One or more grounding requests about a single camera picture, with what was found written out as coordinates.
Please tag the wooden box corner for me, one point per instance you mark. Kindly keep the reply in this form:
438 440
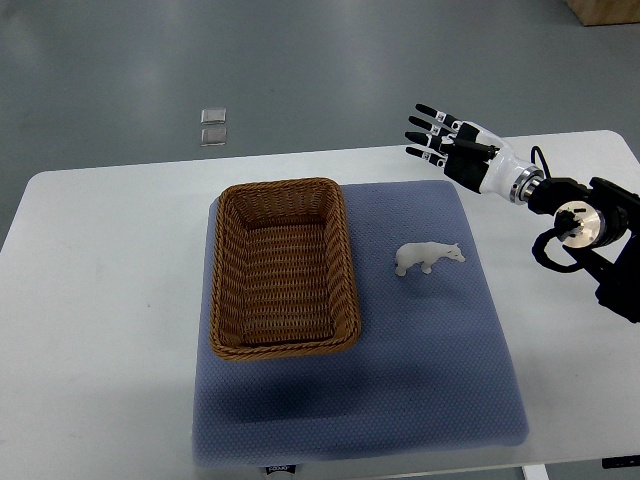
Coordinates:
605 12

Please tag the metal floor plate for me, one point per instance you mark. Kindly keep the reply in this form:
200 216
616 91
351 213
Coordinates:
213 115
213 136

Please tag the black table control panel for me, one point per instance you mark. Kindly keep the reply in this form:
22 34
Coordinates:
620 463

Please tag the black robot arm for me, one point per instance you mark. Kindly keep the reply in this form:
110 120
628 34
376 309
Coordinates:
595 229

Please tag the blue grey cushion mat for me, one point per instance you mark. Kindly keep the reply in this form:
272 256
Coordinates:
431 369

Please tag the upper metal floor plate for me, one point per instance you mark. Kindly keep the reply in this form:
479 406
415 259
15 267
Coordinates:
213 115

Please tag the white bear figurine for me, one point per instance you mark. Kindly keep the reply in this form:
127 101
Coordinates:
426 254

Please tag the brown wicker basket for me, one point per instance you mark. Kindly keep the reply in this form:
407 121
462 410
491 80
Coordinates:
283 281

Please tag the lower metal floor plate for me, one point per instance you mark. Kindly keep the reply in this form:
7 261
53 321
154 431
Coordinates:
213 136

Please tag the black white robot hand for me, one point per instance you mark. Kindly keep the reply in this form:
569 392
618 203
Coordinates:
472 156

